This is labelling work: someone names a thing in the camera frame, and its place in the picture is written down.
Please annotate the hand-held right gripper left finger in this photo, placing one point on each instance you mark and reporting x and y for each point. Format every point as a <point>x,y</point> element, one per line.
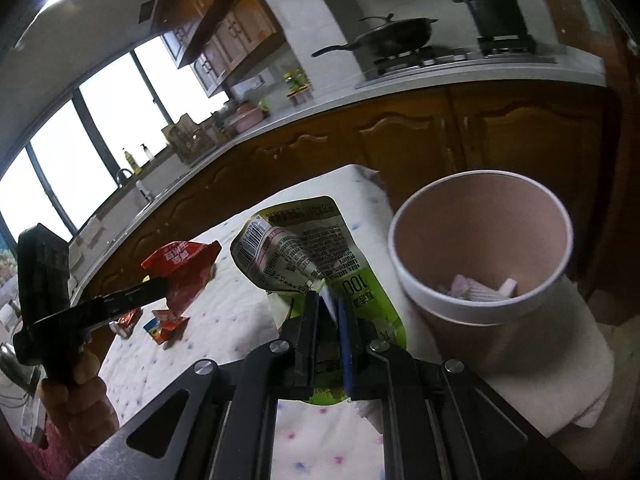
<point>310,340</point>

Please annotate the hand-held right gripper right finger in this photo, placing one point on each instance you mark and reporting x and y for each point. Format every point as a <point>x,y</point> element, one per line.
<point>346,345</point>

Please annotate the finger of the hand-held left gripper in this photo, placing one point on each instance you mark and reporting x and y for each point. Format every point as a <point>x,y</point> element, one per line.
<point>135,297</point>

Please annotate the red snack wrapper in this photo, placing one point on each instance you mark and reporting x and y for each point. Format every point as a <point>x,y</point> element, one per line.
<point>187,265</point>

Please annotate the light green foil pouch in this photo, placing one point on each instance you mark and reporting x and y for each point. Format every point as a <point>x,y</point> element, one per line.
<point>295,245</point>

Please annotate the pink waste bin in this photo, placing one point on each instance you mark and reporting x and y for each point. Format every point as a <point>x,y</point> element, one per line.
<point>475,225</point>

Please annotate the person's left forearm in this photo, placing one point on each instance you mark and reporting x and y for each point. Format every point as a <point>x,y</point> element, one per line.
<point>55,460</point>

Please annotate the person's left hand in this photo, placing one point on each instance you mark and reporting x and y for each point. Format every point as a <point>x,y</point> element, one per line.
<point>82,410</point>

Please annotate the small red orange wrapper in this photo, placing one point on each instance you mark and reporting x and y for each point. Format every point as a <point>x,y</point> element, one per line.
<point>165,327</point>

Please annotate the kitchen faucet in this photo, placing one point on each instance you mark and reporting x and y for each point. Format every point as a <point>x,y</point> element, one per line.
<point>135,187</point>

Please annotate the yellow detergent bottle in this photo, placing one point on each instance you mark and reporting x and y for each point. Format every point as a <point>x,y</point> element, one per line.
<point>131,161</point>

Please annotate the pump dispenser bottle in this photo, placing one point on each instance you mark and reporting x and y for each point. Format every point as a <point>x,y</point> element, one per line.
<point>148,154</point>

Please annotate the kitchen window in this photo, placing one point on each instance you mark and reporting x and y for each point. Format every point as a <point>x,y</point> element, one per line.
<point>100,125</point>

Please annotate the dish rack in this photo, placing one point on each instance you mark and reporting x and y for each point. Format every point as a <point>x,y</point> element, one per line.
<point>190,137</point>

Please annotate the pink plastic basin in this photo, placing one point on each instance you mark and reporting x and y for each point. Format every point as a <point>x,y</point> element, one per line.
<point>246,117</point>

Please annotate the wooden base cabinets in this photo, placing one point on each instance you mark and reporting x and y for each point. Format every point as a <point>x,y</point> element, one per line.
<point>400,130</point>

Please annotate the white kitchen countertop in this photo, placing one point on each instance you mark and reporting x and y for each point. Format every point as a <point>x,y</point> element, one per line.
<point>320,110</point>

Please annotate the gas stove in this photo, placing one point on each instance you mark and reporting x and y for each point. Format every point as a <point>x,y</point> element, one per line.
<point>450,60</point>

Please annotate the black wok with lid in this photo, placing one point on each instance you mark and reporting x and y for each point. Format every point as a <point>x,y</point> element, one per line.
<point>400,35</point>

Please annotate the black cooking pot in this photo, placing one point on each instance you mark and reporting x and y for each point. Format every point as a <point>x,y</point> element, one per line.
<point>495,12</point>

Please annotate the wooden wall cabinets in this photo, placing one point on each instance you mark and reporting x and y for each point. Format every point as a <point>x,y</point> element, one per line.
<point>220,35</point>

